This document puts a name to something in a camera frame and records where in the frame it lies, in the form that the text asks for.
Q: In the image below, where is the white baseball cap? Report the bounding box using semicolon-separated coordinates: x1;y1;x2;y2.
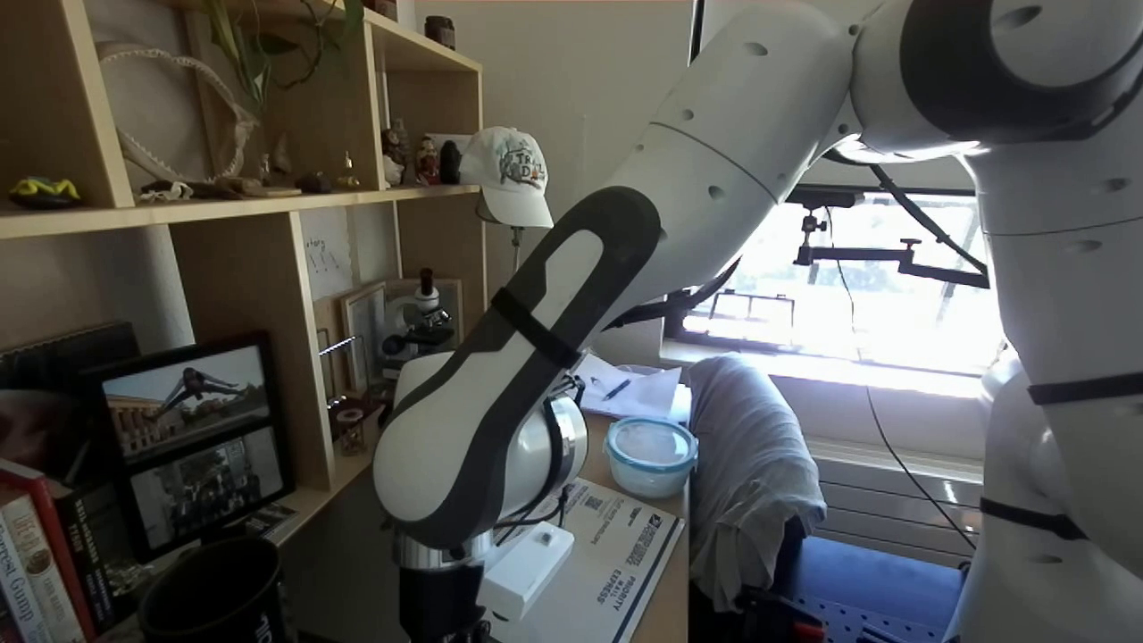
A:
454;126;558;237

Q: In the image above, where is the grey laptop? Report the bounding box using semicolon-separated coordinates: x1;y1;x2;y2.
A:
273;473;412;643

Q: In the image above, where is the white paper with blue print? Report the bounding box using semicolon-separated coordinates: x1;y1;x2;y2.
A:
504;476;690;643

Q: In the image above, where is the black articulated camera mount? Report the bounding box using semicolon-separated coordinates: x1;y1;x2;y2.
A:
788;204;991;292

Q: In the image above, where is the light wooden shelf unit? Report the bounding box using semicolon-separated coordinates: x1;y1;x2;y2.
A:
0;0;491;568

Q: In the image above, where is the red book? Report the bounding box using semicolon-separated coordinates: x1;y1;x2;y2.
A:
0;458;100;643

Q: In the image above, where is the light blue bowl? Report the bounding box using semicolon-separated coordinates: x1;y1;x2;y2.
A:
601;415;702;503

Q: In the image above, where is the dark box behind frame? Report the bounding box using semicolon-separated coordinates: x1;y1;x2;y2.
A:
0;320;142;482

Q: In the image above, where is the small dark pot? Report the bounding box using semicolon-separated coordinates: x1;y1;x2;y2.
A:
326;397;375;458

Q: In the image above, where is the small brown figurine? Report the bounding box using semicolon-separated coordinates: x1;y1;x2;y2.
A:
412;131;443;190

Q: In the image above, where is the green and black small object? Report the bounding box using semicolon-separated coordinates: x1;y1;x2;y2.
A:
3;172;87;215

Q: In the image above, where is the small dark jar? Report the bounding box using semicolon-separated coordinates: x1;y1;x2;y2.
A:
421;11;462;54

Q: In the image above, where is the small dark figurine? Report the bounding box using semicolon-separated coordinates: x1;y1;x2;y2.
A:
434;136;469;190

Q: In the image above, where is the black and white microscope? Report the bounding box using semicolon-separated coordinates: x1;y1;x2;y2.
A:
378;264;464;374

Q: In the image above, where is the green potted plant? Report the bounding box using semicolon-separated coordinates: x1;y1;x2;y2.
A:
192;0;363;122

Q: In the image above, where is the thin black hanging cable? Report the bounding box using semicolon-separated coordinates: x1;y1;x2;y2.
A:
824;221;983;553

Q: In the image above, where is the blue chair seat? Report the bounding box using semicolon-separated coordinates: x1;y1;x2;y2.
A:
777;533;972;643

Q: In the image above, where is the black mug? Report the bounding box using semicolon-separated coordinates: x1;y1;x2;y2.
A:
131;533;288;643

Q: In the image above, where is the grey cloth over chair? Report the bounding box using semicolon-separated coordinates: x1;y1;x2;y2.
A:
682;353;832;619

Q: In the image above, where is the small pale figurine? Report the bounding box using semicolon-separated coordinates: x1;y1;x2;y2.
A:
378;126;414;190

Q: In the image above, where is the white rope ring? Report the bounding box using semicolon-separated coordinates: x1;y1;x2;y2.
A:
90;31;262;196

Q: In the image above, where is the black double photo frame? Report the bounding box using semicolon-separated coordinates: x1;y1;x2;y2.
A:
77;328;298;564

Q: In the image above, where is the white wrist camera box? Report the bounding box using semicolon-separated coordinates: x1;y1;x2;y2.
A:
475;517;579;628

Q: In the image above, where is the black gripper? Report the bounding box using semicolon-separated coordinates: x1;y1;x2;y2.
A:
393;563;489;643

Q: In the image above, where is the white wall radiator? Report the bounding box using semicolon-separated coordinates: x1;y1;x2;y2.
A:
804;435;991;573

